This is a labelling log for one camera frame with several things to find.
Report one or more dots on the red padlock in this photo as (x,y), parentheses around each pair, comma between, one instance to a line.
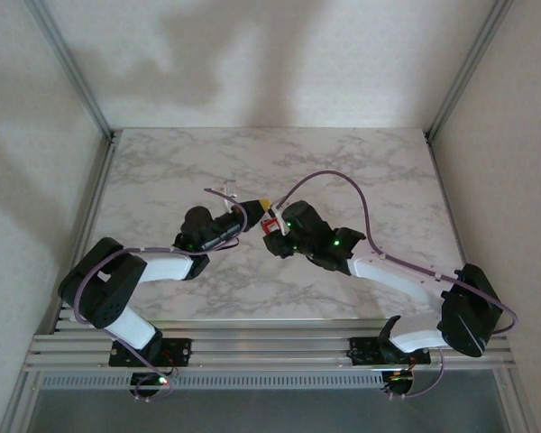
(270,227)

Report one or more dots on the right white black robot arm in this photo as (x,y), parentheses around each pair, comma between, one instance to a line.
(387,277)

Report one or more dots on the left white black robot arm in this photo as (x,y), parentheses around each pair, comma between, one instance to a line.
(167,268)

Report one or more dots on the black controller board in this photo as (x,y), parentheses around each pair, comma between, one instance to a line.
(405,384)
(145,383)

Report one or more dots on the aluminium mounting rail beam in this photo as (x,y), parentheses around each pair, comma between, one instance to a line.
(270,347)

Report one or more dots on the aluminium table side rail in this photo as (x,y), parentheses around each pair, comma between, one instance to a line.
(447,189)
(97,189)

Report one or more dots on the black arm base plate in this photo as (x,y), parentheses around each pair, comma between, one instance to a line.
(360,352)
(180,349)

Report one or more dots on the aluminium frame post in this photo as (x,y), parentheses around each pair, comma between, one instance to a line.
(72,67)
(468,67)

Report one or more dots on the aluminium frame leg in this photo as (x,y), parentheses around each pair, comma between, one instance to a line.
(516,406)
(20,403)

